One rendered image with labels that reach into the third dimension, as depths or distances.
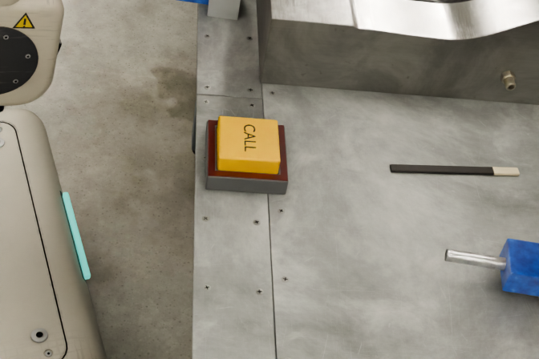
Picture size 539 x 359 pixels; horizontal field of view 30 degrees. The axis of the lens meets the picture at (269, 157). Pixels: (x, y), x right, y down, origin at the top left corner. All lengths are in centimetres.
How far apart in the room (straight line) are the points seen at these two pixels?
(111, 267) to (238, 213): 98
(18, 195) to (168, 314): 38
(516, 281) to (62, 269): 83
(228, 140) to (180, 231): 102
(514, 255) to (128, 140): 133
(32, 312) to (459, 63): 75
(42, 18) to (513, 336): 63
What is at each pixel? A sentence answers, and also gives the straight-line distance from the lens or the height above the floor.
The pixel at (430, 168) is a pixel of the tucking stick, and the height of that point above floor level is 80.
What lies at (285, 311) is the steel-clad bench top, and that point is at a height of 80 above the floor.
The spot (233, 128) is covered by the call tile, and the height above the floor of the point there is 84.
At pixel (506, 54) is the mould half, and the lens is 112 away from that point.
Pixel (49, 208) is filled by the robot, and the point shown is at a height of 28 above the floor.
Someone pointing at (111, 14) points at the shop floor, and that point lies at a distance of 249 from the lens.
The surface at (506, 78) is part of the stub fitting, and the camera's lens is 113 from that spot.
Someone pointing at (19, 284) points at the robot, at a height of 28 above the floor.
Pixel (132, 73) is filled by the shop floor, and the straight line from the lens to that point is 232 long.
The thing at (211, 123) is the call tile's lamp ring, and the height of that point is 82.
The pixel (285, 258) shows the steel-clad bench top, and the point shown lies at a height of 80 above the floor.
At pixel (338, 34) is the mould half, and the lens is 107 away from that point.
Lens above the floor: 152
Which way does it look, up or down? 45 degrees down
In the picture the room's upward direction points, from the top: 11 degrees clockwise
